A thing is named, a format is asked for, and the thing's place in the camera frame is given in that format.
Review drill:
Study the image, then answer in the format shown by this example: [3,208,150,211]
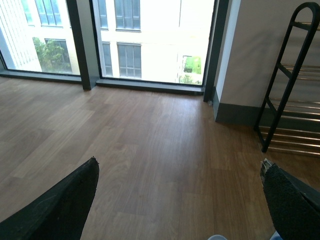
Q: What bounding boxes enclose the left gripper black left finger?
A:
[0,157,100,240]

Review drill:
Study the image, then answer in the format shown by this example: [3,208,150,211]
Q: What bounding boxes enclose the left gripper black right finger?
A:
[260,158,320,240]

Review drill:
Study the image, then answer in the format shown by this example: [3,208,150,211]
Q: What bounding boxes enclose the black metal shoe rack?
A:
[253,2,320,156]

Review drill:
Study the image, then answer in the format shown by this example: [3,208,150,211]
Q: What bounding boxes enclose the light blue slipper right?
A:
[269,231,282,240]

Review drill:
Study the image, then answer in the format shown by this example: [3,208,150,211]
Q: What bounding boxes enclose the light blue slipper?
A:
[207,234,227,240]
[269,231,282,240]

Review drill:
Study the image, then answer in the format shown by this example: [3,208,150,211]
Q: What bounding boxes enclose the light blue slipper left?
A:
[207,234,227,240]

